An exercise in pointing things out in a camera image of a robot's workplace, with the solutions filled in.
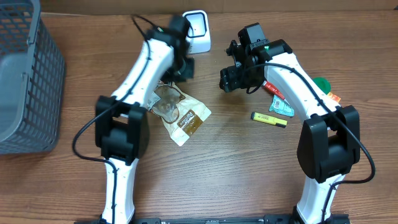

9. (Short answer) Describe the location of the red snack bar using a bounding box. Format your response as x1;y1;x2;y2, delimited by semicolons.
262;81;285;100

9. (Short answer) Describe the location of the yellow black tube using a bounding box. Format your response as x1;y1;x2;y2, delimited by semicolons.
251;112;287;128

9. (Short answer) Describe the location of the teal white snack packet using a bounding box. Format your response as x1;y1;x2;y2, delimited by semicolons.
269;95;295;117

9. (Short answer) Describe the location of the beige snack bag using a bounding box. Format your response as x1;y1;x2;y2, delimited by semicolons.
147;81;211;146

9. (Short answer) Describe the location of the green lid jar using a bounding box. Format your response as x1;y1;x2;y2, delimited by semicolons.
313;77;331;95

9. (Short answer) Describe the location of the orange white small packet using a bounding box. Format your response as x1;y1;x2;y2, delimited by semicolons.
327;92;341;103

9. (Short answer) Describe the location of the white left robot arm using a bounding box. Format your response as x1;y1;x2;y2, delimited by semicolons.
72;15;194;223

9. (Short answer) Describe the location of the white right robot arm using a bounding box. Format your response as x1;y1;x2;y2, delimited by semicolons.
220;23;376;223

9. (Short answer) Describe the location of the white barcode scanner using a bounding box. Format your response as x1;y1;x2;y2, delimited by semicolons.
183;10;211;54

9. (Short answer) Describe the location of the grey plastic mesh basket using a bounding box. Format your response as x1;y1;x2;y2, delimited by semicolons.
1;0;66;154

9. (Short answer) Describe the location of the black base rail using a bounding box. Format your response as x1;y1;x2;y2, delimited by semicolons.
74;215;351;224

